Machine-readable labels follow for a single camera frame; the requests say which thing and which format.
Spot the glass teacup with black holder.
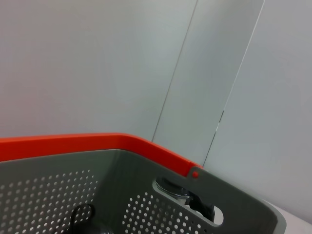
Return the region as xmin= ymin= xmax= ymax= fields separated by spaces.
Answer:
xmin=70 ymin=203 xmax=116 ymax=234

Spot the grey perforated storage bin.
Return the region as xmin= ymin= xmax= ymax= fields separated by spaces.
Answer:
xmin=0 ymin=149 xmax=287 ymax=234

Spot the orange bin handle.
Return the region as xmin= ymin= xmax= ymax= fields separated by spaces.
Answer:
xmin=0 ymin=132 xmax=203 ymax=180

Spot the glass pot with black lid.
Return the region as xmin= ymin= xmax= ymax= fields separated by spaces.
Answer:
xmin=155 ymin=177 xmax=215 ymax=220

